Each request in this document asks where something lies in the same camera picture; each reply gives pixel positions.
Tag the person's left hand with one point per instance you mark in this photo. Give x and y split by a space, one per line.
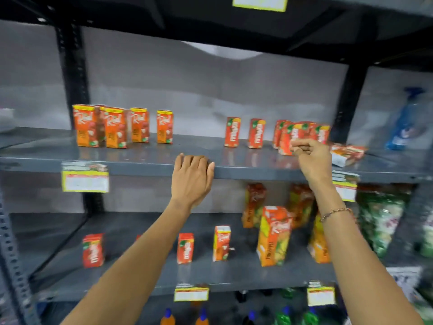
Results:
190 181

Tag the person's right hand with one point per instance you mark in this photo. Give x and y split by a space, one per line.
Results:
316 164

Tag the person's right fingers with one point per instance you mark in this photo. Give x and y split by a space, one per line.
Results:
302 146

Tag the person's left little finger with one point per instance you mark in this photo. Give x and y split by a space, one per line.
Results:
178 162

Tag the person's left thumb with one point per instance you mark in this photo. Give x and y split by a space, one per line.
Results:
210 170

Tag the person's left middle finger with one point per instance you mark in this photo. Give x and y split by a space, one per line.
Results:
195 163

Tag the person's left forearm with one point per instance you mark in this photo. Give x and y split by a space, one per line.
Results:
135 263

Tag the person's right forearm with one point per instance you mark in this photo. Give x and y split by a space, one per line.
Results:
358 263

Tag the grey metal shelving rack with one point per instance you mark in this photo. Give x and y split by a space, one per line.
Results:
142 158

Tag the lying red juice carton pack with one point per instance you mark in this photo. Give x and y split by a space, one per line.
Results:
348 153

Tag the large orange juice carton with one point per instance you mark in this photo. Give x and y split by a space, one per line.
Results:
273 238
317 243
253 204
300 204

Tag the yellow white price label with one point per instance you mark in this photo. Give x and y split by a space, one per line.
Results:
191 293
85 179
260 2
345 189
320 295

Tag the small orange white juice carton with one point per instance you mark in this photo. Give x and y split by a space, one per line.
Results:
221 243

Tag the blue spray bottle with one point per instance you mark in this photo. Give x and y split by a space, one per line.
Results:
406 120

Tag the green white packet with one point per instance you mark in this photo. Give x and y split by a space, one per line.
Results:
427 235
382 219

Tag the orange bottle with blue cap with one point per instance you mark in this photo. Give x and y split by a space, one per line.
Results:
202 317
167 318

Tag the dark bottle with blue cap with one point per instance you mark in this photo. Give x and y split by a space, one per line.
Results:
250 318

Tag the green bottle with blue cap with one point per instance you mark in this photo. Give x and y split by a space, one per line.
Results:
282 317
310 317

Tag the white printed packet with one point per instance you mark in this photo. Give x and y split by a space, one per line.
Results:
405 279

